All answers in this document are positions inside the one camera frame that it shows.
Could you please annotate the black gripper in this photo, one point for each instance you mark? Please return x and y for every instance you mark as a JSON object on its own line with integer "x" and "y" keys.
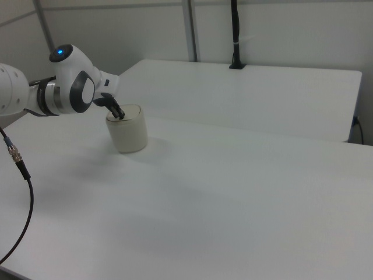
{"x": 104, "y": 100}

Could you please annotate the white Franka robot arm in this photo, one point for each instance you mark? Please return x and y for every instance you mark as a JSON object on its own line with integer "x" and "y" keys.
{"x": 70, "y": 84}

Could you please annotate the cream white cup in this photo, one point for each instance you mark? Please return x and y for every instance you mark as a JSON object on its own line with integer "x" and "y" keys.
{"x": 129, "y": 135}

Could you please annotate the white side table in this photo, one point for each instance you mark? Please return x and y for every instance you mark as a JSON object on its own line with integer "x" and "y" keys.
{"x": 247, "y": 96}

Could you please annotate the black pole stand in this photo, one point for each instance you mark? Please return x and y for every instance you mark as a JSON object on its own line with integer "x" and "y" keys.
{"x": 235, "y": 32}

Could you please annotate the blue plug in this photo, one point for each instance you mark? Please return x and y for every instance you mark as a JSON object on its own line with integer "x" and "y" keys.
{"x": 355, "y": 120}

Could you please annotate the grey wide partition post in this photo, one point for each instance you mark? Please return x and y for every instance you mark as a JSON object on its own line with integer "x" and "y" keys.
{"x": 190, "y": 29}

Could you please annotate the grey slim partition post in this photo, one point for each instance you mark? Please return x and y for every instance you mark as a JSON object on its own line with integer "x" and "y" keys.
{"x": 43, "y": 26}

